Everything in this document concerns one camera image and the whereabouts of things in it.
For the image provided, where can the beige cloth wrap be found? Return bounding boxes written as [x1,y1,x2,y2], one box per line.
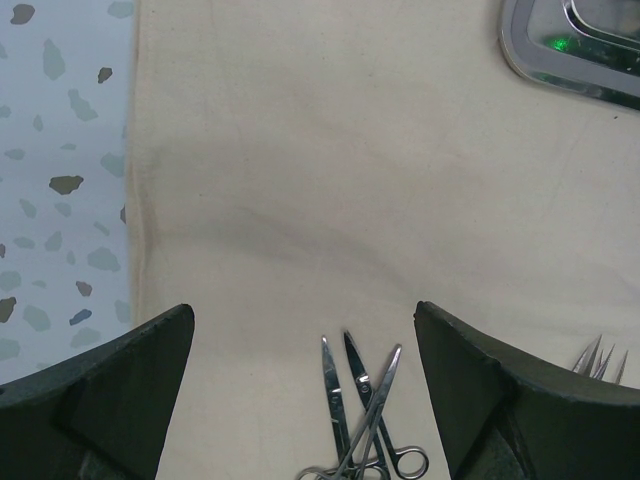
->
[126,1,639,479]

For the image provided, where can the steel tweezers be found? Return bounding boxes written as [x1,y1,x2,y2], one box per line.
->
[571,335,602,377]
[614,350,629,385]
[592,345,615,380]

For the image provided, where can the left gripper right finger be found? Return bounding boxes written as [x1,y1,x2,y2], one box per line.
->
[414,302,639,479]

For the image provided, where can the steel instrument tray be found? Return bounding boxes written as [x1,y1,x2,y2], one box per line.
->
[499,0,639,110]

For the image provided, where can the steel surgical scissors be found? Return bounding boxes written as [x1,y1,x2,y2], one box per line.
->
[297,336,354,479]

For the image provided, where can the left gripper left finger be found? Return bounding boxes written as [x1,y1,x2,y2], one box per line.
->
[1,304,194,479]

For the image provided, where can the steel forceps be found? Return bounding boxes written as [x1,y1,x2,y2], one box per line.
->
[345,344,402,479]

